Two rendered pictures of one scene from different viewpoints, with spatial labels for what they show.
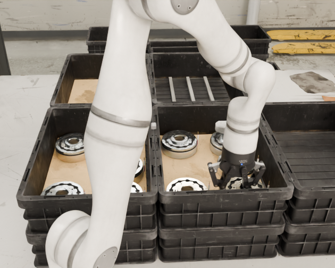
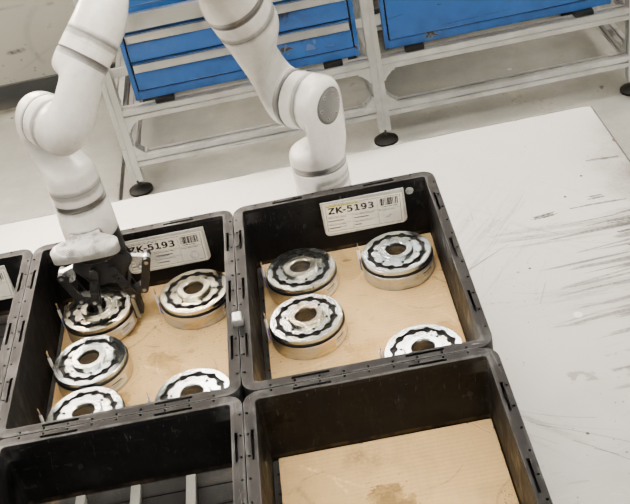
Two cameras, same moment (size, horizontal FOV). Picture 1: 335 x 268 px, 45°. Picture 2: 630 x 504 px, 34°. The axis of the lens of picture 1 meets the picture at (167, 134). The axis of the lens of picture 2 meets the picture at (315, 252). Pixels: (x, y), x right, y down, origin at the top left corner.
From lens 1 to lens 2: 1.96 m
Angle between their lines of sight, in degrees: 111
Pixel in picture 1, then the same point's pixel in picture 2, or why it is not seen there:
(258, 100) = not seen: hidden behind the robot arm
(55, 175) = (438, 311)
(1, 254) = (509, 302)
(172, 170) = (218, 356)
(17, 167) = (613, 466)
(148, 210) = (254, 237)
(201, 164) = (159, 379)
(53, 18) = not seen: outside the picture
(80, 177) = (390, 316)
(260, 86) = not seen: hidden behind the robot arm
